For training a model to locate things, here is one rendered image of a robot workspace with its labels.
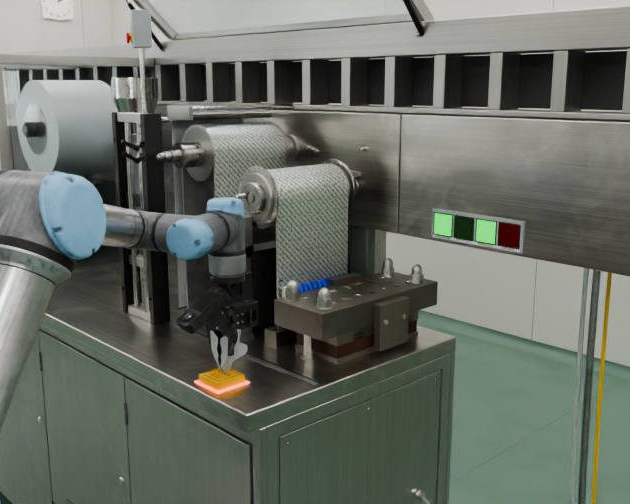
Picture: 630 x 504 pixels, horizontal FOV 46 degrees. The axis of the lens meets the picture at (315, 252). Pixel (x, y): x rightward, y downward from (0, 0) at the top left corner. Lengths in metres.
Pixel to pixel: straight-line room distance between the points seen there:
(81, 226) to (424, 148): 0.98
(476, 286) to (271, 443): 3.29
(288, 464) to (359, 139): 0.85
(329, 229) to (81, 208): 0.90
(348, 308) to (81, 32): 6.28
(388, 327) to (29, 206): 0.94
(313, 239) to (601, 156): 0.68
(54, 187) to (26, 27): 6.43
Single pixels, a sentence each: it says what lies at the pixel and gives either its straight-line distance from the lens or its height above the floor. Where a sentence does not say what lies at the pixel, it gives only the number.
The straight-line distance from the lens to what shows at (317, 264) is 1.84.
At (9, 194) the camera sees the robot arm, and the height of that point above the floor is 1.36.
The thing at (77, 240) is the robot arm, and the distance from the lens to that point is 1.07.
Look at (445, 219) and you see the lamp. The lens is 1.79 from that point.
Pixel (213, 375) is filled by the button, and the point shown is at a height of 0.92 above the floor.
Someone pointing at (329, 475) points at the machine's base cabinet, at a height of 0.69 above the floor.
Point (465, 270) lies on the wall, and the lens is 4.71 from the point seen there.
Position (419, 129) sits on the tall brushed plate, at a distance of 1.83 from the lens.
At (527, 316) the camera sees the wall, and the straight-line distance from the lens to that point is 4.53.
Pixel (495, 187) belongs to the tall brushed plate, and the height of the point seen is 1.29.
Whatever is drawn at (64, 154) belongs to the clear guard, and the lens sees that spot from 2.58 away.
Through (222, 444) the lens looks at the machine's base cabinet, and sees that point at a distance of 1.60.
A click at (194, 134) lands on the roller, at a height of 1.38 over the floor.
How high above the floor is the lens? 1.51
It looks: 13 degrees down
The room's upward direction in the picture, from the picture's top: straight up
